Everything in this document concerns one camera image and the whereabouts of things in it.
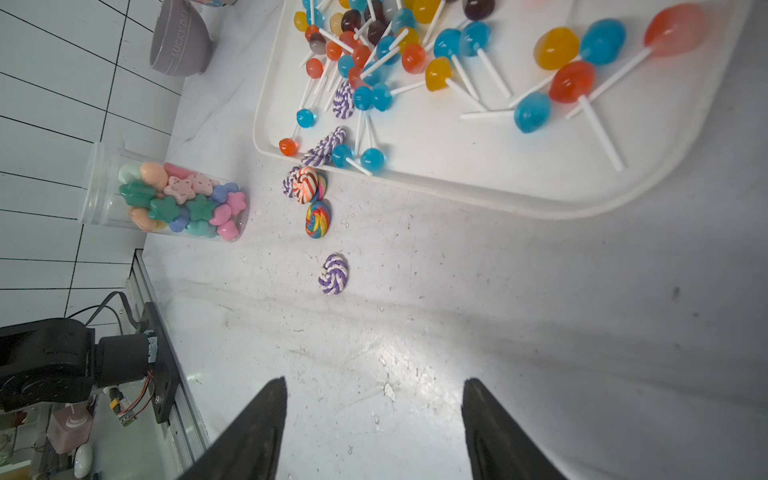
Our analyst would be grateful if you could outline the swirl candy purple white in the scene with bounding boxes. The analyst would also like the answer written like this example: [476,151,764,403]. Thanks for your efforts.
[318,253,349,295]

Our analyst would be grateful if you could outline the swirl candy rainbow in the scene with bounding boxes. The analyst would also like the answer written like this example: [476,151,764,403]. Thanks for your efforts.
[305,201,331,239]

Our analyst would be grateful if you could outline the colourful patterned bowl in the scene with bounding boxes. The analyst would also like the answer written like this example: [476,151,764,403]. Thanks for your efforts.
[190,0,238,8]

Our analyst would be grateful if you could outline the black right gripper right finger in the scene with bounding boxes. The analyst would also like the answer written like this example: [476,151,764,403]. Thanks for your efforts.
[461,378,564,479]

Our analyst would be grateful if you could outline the aluminium mounting rail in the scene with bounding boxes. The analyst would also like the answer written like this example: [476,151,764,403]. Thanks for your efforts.
[126,249,210,473]

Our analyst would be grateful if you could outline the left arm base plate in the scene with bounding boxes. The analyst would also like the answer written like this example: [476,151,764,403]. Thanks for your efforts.
[142,302,181,424]

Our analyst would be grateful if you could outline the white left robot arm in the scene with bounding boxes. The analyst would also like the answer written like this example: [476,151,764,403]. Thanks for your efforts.
[1,303,157,412]

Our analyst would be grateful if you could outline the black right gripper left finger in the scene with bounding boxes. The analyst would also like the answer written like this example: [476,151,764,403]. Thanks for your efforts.
[180,377,288,480]

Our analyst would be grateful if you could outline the pile of colourful lollipops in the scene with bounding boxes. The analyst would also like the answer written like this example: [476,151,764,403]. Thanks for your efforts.
[278,0,709,176]

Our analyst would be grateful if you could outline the white plastic tray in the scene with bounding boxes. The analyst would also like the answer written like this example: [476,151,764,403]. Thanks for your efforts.
[252,1,753,220]

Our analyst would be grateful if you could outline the swirl candy red white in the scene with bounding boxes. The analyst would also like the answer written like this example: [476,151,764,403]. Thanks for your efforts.
[282,166,328,204]

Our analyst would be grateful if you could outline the jar of pastel candies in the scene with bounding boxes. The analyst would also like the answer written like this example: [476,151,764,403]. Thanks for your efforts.
[78,142,249,242]

